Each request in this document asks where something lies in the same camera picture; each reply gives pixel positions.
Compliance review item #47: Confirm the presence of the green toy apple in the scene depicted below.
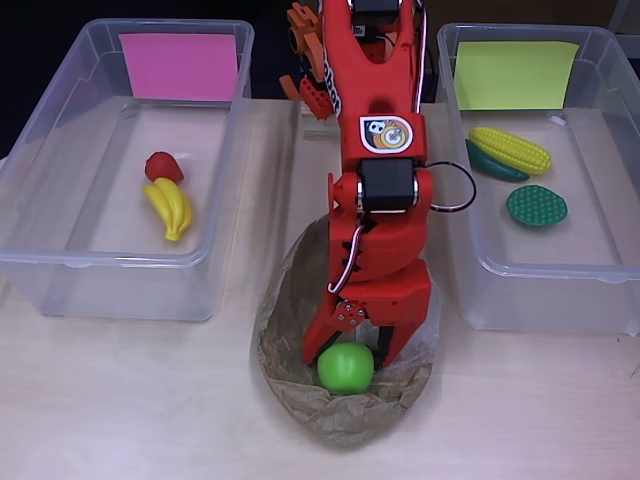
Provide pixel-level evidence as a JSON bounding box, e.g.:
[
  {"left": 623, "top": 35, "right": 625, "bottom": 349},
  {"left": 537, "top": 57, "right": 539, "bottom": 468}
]
[{"left": 317, "top": 342, "right": 376, "bottom": 396}]

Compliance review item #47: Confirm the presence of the dark green toy cucumber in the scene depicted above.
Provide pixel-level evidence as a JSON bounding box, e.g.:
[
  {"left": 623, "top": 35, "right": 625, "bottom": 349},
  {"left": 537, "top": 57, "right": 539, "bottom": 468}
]
[{"left": 464, "top": 138, "right": 530, "bottom": 182}]

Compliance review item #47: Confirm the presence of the dark green bumpy toy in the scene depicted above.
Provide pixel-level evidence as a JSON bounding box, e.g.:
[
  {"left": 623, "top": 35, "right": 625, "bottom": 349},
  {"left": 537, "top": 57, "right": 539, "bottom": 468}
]
[{"left": 505, "top": 184, "right": 570, "bottom": 228}]

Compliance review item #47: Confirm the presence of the yellow toy corn cob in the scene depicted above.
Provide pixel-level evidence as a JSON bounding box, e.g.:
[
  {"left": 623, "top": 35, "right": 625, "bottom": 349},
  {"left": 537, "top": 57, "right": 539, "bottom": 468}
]
[{"left": 468, "top": 126, "right": 553, "bottom": 176}]

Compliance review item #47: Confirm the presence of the yellow toy banana bunch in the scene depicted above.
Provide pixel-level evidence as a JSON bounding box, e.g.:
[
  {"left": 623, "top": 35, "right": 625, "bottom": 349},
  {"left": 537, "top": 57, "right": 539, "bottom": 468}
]
[{"left": 142, "top": 178, "right": 194, "bottom": 244}]

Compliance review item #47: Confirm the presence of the red toy strawberry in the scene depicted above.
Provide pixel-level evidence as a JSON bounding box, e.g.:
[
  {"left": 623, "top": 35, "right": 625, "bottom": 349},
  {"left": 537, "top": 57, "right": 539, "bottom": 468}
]
[{"left": 144, "top": 151, "right": 185, "bottom": 183}]

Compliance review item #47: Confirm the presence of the clear plastic bin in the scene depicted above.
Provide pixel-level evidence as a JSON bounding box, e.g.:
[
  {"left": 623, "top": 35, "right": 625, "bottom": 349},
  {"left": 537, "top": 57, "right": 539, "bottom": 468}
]
[
  {"left": 435, "top": 22, "right": 640, "bottom": 336},
  {"left": 0, "top": 18, "right": 256, "bottom": 324}
]

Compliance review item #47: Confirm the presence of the clear plastic wrap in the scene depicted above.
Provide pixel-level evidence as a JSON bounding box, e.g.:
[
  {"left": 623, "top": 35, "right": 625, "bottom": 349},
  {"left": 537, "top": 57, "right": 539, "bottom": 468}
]
[{"left": 384, "top": 284, "right": 444, "bottom": 374}]

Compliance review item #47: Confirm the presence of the crumpled brown paper bag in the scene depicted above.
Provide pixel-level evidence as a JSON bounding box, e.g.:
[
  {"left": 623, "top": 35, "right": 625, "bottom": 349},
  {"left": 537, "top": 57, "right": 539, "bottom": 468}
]
[{"left": 249, "top": 219, "right": 446, "bottom": 449}]

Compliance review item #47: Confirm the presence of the orange printed clamp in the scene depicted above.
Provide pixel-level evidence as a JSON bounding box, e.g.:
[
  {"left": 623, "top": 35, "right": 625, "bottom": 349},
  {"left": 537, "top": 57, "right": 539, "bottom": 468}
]
[{"left": 278, "top": 2, "right": 331, "bottom": 121}]

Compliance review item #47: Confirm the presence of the yellow paper note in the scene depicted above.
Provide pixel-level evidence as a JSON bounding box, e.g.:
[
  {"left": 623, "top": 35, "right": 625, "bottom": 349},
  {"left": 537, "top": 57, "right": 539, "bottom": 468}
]
[{"left": 452, "top": 40, "right": 581, "bottom": 111}]

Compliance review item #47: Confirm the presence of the pink paper note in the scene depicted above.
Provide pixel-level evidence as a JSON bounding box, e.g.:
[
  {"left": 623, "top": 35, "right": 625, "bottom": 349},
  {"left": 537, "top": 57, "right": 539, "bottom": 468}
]
[{"left": 118, "top": 33, "right": 240, "bottom": 101}]

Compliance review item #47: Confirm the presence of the white wrist servo cable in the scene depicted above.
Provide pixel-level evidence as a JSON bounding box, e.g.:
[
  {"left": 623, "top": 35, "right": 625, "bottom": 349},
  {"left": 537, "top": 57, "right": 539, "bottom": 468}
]
[{"left": 327, "top": 222, "right": 366, "bottom": 296}]

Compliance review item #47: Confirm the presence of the black arm servo cable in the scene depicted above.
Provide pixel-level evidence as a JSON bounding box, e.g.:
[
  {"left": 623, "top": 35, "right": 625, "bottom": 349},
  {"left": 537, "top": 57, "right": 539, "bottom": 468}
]
[{"left": 422, "top": 160, "right": 478, "bottom": 214}]

